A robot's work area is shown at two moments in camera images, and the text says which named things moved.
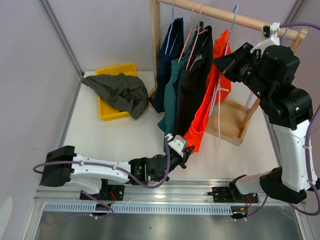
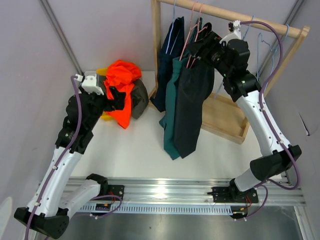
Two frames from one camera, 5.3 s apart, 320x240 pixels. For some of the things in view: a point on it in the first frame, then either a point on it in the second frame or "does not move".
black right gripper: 229,64 to 211,42
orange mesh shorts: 217,89 to 121,75
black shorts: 193,82 does not move
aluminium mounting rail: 167,193 does not move
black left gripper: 186,153 to 117,103
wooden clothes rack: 228,120 does not move
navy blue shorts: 169,48 does not move
